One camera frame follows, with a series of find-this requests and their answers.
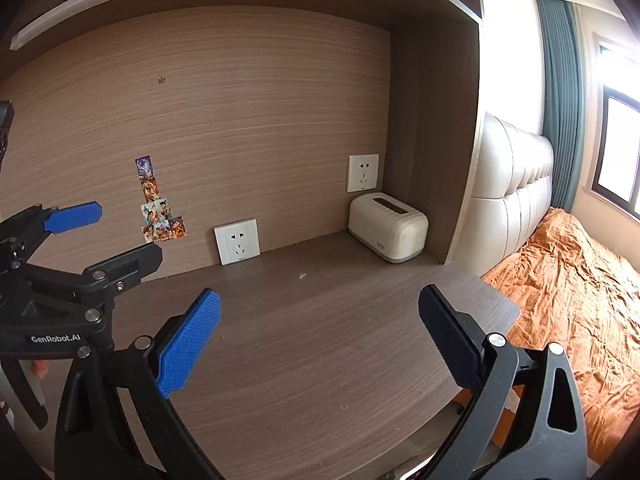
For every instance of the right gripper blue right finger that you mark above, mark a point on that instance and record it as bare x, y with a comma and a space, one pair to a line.
547, 438

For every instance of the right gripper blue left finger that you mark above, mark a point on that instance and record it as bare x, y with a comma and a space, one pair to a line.
116, 420

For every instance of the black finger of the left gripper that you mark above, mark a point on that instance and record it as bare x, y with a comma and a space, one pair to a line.
120, 273

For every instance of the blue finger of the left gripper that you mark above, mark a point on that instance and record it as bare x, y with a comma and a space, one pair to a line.
24, 232

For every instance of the white square trash bin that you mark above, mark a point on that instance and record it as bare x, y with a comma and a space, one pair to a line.
408, 474

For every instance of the person's left hand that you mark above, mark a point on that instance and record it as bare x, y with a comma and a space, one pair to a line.
40, 368

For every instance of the colourful sticker cluster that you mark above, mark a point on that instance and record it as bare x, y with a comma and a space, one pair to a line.
159, 224

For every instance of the orange bed blanket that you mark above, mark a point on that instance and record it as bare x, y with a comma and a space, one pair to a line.
573, 290

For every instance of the white toaster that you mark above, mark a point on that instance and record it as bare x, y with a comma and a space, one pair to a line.
395, 231

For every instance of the white padded headboard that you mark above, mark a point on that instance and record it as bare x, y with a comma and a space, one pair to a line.
510, 196

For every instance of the dark framed window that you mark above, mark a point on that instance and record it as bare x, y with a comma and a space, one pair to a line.
616, 174

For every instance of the teal curtain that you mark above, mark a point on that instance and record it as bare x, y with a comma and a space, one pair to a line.
564, 97

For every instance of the lower white wall socket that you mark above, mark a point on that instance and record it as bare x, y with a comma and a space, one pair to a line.
237, 241

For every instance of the white wall socket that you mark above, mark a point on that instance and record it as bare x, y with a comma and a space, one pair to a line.
362, 173
237, 241

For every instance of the upper white wall socket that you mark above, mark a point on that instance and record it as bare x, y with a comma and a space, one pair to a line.
362, 173

